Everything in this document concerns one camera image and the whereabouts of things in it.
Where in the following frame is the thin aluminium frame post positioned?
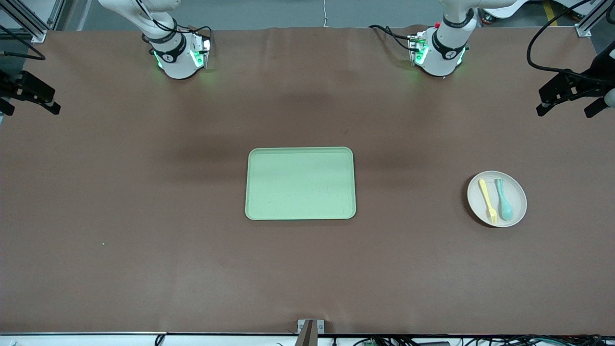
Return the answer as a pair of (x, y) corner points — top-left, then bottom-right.
(46, 0), (66, 30)

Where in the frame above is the beige round plate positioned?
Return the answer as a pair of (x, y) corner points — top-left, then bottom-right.
(467, 171), (528, 228)

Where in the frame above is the black base power cable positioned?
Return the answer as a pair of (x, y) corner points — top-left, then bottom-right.
(180, 24), (213, 40)
(369, 25), (419, 52)

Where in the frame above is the grey base connector plate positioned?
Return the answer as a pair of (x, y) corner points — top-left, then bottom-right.
(190, 34), (212, 69)
(408, 31), (429, 66)

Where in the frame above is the white wheeled background machine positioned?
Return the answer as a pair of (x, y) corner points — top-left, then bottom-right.
(478, 0), (601, 25)

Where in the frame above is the light green rectangular tray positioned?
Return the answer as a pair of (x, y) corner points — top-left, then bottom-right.
(245, 147), (357, 221)

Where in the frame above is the aluminium frame post with foot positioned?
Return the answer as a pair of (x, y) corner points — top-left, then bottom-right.
(0, 0), (47, 43)
(575, 0), (615, 38)

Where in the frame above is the yellow plastic fork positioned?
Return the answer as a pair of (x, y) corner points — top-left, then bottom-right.
(479, 179), (499, 224)

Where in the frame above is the teal plastic spoon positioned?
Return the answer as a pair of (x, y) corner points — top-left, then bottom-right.
(496, 178), (514, 221)

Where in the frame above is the brown table cover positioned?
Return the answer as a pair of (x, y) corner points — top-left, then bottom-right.
(0, 26), (615, 335)

